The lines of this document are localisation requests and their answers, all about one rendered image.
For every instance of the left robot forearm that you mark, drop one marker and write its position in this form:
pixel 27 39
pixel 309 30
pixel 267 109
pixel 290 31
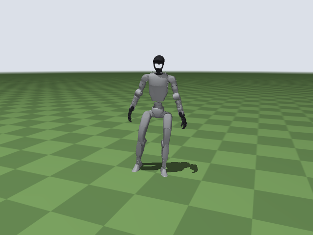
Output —
pixel 179 105

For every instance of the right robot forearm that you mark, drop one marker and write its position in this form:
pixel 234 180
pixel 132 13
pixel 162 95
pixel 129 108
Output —
pixel 134 101

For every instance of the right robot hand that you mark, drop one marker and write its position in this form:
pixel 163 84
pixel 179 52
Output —
pixel 130 112

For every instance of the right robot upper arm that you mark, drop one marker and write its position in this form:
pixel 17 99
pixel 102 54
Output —
pixel 144 79

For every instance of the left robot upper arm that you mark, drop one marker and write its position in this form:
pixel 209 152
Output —
pixel 174 86

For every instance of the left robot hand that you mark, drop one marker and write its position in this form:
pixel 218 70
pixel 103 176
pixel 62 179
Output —
pixel 184 123

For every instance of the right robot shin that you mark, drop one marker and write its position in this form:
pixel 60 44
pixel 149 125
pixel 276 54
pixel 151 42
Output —
pixel 139 152

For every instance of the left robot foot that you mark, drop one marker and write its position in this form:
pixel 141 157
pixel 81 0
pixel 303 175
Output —
pixel 163 172

